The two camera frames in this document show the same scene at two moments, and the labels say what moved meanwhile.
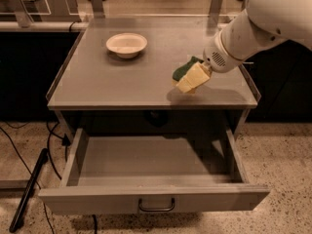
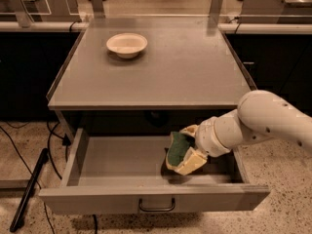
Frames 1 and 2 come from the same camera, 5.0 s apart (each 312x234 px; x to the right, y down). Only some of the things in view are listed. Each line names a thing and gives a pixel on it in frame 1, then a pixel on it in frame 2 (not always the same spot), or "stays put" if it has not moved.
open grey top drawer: x=150 y=175 stays put
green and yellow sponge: x=190 y=74 → x=179 y=145
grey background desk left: x=38 y=3 stays put
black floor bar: x=28 y=188 stays put
